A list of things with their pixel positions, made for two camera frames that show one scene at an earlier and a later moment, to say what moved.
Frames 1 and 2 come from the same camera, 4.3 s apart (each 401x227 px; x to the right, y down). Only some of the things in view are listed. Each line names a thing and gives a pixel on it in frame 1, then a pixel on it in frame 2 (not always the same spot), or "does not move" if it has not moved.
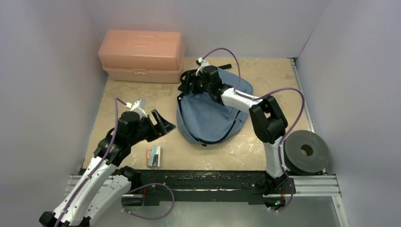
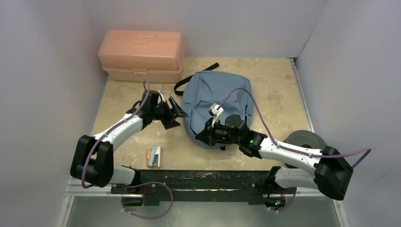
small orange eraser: (148, 156) does not move
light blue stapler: (155, 157) does not move
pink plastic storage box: (142, 56) does not move
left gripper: (162, 126) to (168, 123)
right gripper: (188, 84) to (210, 135)
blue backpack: (201, 120) does not move
